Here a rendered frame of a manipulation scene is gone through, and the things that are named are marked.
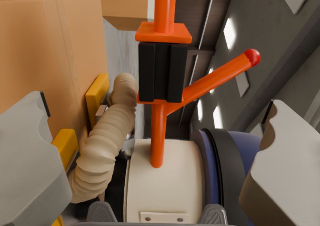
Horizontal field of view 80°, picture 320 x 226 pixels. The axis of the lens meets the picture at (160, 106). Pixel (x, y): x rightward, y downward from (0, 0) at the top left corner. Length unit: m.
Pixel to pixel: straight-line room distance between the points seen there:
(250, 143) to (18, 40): 0.35
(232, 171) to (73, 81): 0.28
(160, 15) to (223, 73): 0.11
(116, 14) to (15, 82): 1.44
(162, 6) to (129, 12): 1.40
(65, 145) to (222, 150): 0.23
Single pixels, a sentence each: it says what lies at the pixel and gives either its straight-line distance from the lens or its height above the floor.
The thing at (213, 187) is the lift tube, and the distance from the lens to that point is 0.32.
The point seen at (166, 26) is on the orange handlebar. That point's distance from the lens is 0.22.
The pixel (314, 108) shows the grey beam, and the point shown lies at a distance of 3.19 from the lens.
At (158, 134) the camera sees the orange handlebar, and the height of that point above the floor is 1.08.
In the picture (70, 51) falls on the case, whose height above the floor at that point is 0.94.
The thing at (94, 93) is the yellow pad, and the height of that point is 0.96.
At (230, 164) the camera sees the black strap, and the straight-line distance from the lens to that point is 0.33.
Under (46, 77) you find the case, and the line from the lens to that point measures 0.26.
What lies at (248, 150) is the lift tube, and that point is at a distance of 0.36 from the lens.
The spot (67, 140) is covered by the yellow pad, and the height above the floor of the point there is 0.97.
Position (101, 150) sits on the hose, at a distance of 0.22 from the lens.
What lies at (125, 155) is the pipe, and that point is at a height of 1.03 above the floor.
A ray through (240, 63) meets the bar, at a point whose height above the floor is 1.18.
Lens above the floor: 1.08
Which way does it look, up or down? 1 degrees up
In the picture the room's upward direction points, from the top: 93 degrees clockwise
